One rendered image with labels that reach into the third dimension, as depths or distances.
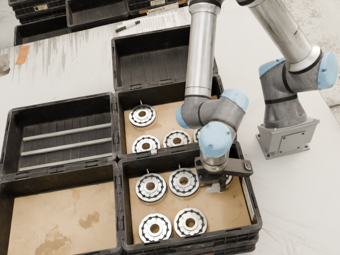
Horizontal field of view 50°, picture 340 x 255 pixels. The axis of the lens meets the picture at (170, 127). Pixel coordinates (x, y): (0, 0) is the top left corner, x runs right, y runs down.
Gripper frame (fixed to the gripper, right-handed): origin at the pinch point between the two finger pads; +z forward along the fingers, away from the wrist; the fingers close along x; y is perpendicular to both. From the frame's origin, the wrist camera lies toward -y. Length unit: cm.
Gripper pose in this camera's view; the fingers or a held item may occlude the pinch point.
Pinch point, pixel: (219, 182)
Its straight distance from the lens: 119.1
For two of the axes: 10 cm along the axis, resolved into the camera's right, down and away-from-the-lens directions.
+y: -9.8, 1.8, 0.1
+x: 1.5, 8.7, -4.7
